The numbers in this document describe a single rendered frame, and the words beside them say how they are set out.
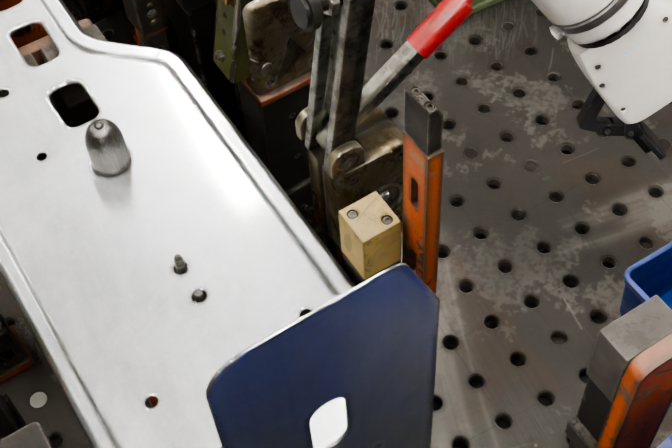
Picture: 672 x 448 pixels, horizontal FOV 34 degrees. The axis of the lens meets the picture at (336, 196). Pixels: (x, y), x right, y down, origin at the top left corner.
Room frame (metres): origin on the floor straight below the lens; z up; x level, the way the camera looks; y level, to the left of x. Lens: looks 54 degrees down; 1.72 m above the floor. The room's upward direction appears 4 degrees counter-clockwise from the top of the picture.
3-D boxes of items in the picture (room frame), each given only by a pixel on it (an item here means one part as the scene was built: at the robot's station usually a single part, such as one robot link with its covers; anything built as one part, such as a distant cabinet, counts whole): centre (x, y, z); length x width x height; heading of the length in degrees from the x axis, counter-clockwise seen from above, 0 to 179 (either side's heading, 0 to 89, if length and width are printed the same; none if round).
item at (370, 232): (0.45, -0.02, 0.88); 0.04 x 0.04 x 0.36; 29
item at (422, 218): (0.45, -0.06, 0.95); 0.03 x 0.01 x 0.50; 29
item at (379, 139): (0.54, -0.02, 0.88); 0.07 x 0.06 x 0.35; 119
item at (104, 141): (0.57, 0.18, 1.02); 0.03 x 0.03 x 0.07
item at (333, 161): (0.51, -0.01, 1.06); 0.03 x 0.01 x 0.03; 119
